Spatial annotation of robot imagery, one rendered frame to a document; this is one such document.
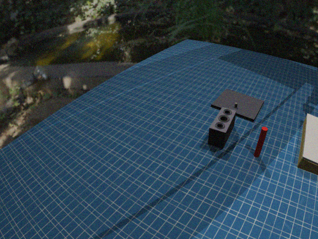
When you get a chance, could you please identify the red cylindrical peg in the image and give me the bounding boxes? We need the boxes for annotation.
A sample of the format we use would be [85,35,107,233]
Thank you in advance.
[254,127,268,157]

